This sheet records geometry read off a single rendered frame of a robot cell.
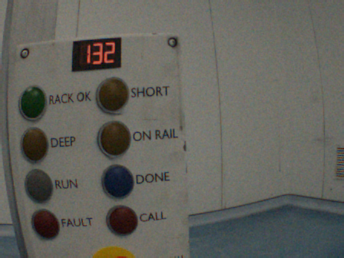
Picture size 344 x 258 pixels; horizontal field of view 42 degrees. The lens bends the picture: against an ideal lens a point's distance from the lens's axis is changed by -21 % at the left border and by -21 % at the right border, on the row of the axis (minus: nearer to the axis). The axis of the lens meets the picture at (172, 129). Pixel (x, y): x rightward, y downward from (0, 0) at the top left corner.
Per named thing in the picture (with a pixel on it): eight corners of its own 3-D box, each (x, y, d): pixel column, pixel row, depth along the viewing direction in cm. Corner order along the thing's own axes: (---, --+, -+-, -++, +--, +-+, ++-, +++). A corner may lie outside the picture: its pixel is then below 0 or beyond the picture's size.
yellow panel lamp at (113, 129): (133, 154, 46) (130, 120, 45) (103, 157, 44) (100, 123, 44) (128, 154, 46) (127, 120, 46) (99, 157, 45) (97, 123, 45)
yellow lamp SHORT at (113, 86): (130, 110, 45) (130, 77, 45) (100, 112, 44) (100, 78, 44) (126, 110, 46) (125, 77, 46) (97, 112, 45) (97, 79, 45)
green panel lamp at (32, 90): (47, 117, 42) (47, 84, 41) (21, 120, 40) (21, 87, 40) (44, 117, 42) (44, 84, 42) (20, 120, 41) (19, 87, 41)
